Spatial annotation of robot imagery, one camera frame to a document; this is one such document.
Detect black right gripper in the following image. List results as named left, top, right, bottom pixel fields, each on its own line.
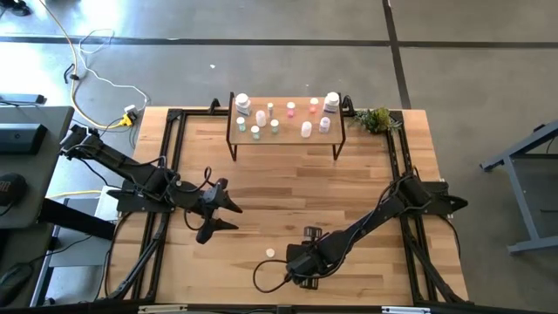
left=285, top=225, right=326, bottom=290

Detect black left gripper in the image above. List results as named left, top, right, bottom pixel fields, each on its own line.
left=195, top=177, right=244, bottom=245

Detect white bottle blue label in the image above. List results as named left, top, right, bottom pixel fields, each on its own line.
left=235, top=92, right=253, bottom=118

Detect wooden shelf black metal legs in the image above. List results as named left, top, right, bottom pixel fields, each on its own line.
left=225, top=91, right=348, bottom=162

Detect white panel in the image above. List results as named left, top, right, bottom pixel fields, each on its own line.
left=94, top=186, right=124, bottom=222

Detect white bottle dark label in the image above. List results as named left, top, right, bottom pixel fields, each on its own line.
left=323, top=91, right=341, bottom=116

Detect small green potted plant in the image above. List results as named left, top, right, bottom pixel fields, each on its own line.
left=350, top=106, right=402, bottom=135

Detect black desk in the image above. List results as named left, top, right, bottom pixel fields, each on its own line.
left=0, top=106, right=117, bottom=241

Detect black round cap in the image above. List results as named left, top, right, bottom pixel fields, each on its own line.
left=0, top=173, right=28, bottom=206

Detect black box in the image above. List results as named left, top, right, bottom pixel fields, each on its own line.
left=0, top=123, right=48, bottom=155

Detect black computer mouse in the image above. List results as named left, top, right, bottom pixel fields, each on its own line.
left=0, top=263, right=34, bottom=306

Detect black flat device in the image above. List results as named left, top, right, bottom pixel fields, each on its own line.
left=0, top=92, right=47, bottom=107

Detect black object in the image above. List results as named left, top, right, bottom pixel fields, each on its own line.
left=0, top=0, right=32, bottom=17

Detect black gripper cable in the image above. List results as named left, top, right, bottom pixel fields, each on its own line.
left=252, top=259, right=302, bottom=294
left=182, top=165, right=215, bottom=232

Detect silver bracket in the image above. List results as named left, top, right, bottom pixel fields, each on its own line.
left=381, top=305, right=432, bottom=314
left=138, top=304, right=188, bottom=314

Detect yellow cable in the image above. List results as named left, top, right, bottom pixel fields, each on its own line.
left=37, top=0, right=132, bottom=128
left=47, top=189, right=104, bottom=200

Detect white cable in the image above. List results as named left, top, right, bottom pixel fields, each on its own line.
left=78, top=28, right=149, bottom=115

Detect grey metal table frame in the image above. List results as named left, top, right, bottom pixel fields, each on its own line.
left=479, top=119, right=558, bottom=256

